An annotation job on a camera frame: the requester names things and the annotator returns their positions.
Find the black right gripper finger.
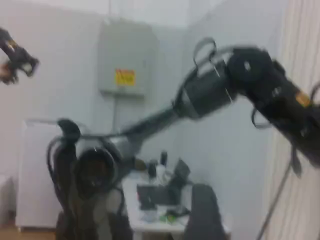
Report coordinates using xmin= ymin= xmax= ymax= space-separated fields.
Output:
xmin=184 ymin=183 xmax=227 ymax=240

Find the black tablet stand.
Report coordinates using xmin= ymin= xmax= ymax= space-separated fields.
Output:
xmin=169 ymin=157 xmax=191 ymax=196

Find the white cup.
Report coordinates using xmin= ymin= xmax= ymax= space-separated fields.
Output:
xmin=156 ymin=164 xmax=168 ymax=180

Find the green packet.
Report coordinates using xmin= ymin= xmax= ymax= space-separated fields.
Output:
xmin=163 ymin=209 xmax=191 ymax=223

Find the yellow warning sticker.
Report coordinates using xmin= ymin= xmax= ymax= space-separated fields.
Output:
xmin=114 ymin=69 xmax=136 ymax=87

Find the black laptop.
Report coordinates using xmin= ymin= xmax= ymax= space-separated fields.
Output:
xmin=136 ymin=184 xmax=173 ymax=211

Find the white cabinet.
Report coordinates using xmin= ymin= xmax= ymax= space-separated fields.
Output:
xmin=16 ymin=118 xmax=86 ymax=230

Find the grey wall electrical box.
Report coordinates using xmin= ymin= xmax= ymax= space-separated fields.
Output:
xmin=97 ymin=19 xmax=161 ymax=99

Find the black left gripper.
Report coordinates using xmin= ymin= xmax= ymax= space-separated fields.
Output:
xmin=274 ymin=104 xmax=320 ymax=167

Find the white desk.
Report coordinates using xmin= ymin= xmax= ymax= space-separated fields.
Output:
xmin=121 ymin=172 xmax=232 ymax=240

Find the white pleated curtain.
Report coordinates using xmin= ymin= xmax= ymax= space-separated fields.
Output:
xmin=272 ymin=0 xmax=320 ymax=240

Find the thin grey cable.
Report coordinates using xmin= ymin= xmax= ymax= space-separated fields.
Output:
xmin=256 ymin=159 xmax=295 ymax=240

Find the black cylindrical container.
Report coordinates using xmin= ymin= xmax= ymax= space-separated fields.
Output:
xmin=147 ymin=161 xmax=158 ymax=179

